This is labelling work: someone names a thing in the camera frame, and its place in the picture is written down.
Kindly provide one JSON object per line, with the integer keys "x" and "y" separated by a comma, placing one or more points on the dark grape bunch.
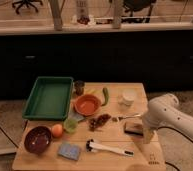
{"x": 95, "y": 123}

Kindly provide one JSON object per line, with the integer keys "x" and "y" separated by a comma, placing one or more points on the dark metal can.
{"x": 79, "y": 87}

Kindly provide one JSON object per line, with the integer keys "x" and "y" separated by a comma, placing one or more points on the green cucumber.
{"x": 106, "y": 96}

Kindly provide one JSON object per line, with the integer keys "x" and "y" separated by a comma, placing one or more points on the black whiteboard eraser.
{"x": 133, "y": 128}

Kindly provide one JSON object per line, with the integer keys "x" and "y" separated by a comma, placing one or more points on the orange fruit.
{"x": 57, "y": 130}

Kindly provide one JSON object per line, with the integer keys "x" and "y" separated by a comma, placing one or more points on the red bowl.
{"x": 87, "y": 105}

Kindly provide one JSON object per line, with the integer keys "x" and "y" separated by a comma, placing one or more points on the yellow banana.
{"x": 91, "y": 91}

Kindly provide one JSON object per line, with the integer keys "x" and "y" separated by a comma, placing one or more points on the white cup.
{"x": 128, "y": 97}

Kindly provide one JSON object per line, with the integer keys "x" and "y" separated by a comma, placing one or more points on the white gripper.
{"x": 148, "y": 135}

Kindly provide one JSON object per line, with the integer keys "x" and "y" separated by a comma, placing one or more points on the blue sponge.
{"x": 69, "y": 151}

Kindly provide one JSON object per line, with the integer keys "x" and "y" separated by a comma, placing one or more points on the black office chair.
{"x": 28, "y": 3}

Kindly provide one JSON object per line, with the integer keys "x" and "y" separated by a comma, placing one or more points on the dark maroon bowl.
{"x": 38, "y": 140}

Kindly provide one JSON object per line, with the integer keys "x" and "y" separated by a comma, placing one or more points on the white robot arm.
{"x": 165, "y": 109}

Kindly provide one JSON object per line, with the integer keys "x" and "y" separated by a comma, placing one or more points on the green plastic tray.
{"x": 49, "y": 99}

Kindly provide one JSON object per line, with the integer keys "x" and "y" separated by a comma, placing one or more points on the small green cup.
{"x": 70, "y": 125}

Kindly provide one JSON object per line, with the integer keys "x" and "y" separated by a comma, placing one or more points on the white black brush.
{"x": 92, "y": 145}

